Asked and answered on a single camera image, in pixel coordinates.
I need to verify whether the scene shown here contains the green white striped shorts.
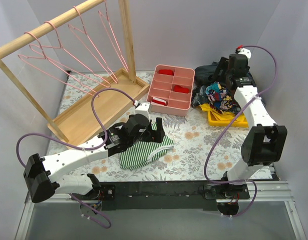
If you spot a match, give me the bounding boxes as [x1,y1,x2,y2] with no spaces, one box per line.
[119,135,174,170]

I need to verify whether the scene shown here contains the dark navy shorts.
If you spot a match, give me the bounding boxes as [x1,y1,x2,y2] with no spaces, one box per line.
[194,62,256,90]

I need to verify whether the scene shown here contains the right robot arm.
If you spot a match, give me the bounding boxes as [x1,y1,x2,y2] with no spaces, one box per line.
[213,54,287,199]

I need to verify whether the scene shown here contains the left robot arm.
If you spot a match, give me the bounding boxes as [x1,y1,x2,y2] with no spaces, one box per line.
[24,114,165,203]

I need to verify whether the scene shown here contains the colourful comic print shorts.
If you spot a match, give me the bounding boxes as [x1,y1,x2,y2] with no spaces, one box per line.
[191,81,241,115]

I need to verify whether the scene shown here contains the red white striped sock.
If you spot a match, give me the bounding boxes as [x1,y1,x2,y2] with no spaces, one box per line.
[151,97,167,106]

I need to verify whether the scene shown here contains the wooden clothes rack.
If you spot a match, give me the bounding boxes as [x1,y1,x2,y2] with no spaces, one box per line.
[0,0,149,145]

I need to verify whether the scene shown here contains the pink divided organizer box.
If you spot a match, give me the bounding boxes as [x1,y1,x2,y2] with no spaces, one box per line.
[147,64,195,117]

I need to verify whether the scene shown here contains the red sock middle compartment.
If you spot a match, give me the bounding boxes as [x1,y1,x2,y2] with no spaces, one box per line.
[173,85,190,94]

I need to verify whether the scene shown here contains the red sock compartment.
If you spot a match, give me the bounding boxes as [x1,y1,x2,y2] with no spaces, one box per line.
[173,85,190,94]
[158,69,174,76]

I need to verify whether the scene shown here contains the yellow plastic tray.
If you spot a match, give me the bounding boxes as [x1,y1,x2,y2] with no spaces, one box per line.
[199,103,248,128]

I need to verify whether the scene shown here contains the red sock top compartment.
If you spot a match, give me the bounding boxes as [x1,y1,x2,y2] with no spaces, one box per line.
[158,69,174,76]

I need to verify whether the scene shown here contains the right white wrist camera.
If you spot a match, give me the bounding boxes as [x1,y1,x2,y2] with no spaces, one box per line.
[235,45,251,60]

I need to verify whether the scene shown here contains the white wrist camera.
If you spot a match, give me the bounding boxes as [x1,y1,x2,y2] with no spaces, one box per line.
[235,45,251,60]
[134,100,151,119]

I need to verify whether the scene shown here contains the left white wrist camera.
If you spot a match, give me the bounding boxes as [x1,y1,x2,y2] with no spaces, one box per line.
[134,100,151,119]

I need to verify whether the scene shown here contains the pink wire hanger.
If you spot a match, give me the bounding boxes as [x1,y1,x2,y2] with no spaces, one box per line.
[98,0,128,71]
[18,31,100,98]
[29,16,118,88]
[64,2,127,87]

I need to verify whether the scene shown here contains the aluminium frame rail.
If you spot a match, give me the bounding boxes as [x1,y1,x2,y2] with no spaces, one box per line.
[16,180,305,240]

